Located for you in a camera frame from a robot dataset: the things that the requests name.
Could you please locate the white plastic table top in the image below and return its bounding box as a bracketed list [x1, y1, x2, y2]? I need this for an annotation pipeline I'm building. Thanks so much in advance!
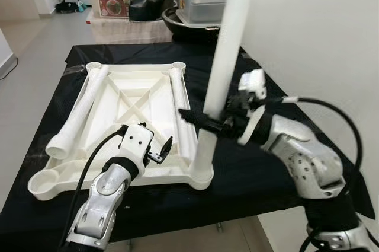
[27, 60, 215, 200]

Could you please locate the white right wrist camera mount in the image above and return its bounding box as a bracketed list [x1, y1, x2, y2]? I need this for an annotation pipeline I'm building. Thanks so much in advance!
[237, 69, 267, 146]

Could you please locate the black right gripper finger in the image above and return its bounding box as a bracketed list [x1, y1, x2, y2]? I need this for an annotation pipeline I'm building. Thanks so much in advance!
[178, 109, 229, 135]

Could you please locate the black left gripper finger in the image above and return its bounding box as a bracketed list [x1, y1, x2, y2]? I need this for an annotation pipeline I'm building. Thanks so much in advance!
[148, 136, 174, 164]

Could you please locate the beige fabric bench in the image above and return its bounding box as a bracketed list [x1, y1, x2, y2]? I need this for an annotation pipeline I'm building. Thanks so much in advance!
[86, 12, 172, 45]

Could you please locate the clear plastic container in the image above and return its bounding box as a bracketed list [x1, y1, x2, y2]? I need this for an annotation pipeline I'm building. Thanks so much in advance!
[176, 0, 237, 26]

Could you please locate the black tablecloth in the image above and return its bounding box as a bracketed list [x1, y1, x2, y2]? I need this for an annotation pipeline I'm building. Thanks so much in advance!
[0, 43, 377, 251]

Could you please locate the clear tape strip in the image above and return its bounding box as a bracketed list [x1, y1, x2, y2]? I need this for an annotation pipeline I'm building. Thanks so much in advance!
[64, 62, 89, 76]

